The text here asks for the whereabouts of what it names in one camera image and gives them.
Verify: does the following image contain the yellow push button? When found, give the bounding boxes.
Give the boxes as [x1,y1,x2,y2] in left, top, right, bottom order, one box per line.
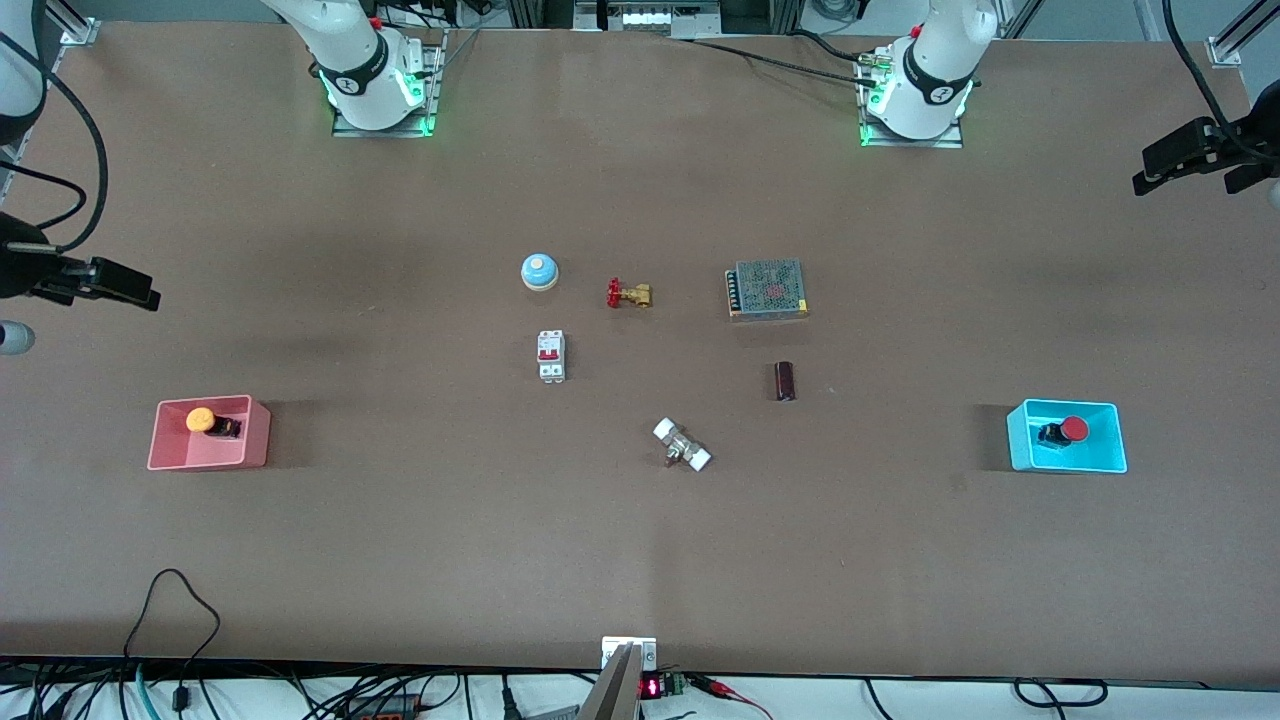
[185,405,245,440]

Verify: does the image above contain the pink plastic box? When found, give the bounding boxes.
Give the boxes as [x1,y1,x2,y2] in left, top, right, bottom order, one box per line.
[147,395,272,472]

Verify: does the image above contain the cyan plastic box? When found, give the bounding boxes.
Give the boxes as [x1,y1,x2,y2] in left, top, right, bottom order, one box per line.
[1006,399,1129,474]

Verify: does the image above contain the metal mesh power supply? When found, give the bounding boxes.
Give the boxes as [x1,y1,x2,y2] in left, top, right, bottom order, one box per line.
[725,259,809,321]

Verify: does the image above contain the white power strip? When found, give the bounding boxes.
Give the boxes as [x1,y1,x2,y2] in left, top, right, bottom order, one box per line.
[574,0,723,40]

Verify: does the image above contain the metal fitting with white ends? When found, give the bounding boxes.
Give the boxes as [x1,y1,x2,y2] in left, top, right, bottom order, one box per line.
[652,417,713,473]

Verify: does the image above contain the red clip lead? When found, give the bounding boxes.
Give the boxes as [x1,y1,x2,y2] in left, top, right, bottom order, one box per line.
[696,674,773,720]

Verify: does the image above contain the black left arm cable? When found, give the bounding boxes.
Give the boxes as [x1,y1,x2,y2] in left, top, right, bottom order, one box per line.
[1160,0,1266,161]

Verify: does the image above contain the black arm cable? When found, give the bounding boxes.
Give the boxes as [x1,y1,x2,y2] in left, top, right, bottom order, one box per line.
[1160,0,1266,161]
[0,30,109,253]

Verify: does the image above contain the aluminium frame profile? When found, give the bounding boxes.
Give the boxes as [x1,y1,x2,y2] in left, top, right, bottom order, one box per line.
[40,0,102,49]
[1207,0,1280,68]

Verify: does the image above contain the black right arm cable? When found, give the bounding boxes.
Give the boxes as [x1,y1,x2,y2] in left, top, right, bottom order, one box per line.
[0,30,109,253]

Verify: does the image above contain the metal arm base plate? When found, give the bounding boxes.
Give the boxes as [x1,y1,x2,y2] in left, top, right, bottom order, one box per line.
[331,28,448,139]
[858,48,965,150]

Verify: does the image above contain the black looped cable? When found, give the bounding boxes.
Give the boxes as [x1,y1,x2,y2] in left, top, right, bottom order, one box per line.
[122,568,222,706]

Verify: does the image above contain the black cable on table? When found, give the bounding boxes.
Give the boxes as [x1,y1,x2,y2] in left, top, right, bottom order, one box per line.
[688,38,873,85]
[788,30,873,67]

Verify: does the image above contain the black coiled cable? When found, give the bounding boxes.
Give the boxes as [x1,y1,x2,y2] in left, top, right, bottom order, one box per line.
[1014,677,1110,710]

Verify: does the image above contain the silver camera mount bracket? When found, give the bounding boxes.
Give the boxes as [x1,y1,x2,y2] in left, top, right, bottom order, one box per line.
[578,636,659,720]

